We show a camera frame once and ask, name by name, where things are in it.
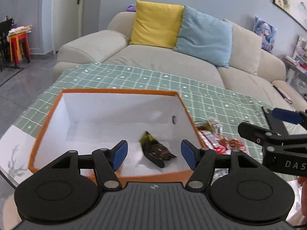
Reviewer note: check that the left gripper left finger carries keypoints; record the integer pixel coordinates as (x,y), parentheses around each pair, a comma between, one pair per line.
(70,186)

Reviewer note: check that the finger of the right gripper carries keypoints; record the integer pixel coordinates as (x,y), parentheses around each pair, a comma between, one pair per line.
(261,136)
(276,118)

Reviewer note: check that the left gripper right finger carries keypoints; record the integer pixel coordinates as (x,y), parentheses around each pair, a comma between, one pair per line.
(237,186)

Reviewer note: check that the red braised meat packet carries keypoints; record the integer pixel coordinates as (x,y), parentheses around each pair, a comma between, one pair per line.
(233,144)

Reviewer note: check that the clear nut mix packet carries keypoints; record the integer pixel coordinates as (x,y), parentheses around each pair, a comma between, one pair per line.
(214,126)

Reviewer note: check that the red foil snack bag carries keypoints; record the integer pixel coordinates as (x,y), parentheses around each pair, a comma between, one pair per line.
(211,142)

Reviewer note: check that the dark black snack packet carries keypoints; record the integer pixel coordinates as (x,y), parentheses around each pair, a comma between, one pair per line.
(154,151)

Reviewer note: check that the green sausage stick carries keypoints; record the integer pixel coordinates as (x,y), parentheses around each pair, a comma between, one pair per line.
(201,124)

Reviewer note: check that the person right hand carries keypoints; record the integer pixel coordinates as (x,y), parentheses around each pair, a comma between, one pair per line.
(303,182)

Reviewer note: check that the dark tablet on sofa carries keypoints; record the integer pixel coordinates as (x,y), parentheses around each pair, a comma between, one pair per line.
(283,94)

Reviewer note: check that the beige sofa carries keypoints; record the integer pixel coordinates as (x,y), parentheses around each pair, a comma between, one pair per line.
(113,46)

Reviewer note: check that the green checkered tablecloth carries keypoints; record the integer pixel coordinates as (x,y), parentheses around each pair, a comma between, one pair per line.
(202,100)

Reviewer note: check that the white bookshelf with books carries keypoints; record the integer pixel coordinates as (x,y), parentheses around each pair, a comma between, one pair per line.
(296,67)

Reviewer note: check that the beige cushion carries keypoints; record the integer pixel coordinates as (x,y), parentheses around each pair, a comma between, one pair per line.
(246,49)

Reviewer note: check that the anime print cushion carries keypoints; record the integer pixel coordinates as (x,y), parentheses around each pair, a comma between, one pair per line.
(267,32)

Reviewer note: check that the orange cardboard box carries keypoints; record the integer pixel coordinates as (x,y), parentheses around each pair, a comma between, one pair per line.
(85,120)

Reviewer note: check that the light blue cushion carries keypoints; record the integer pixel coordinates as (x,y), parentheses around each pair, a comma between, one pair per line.
(204,37)

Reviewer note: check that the yellow cushion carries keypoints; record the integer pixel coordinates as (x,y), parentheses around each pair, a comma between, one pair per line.
(156,24)

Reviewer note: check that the red yellow stools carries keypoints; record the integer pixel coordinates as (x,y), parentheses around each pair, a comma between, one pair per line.
(19,47)

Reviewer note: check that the black dining chairs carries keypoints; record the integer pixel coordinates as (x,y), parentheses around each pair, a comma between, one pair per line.
(4,46)

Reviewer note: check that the purple plush toy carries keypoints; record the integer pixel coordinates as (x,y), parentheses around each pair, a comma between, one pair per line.
(131,8)

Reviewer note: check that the door with black handle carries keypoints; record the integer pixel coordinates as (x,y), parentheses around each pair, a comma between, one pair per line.
(67,18)

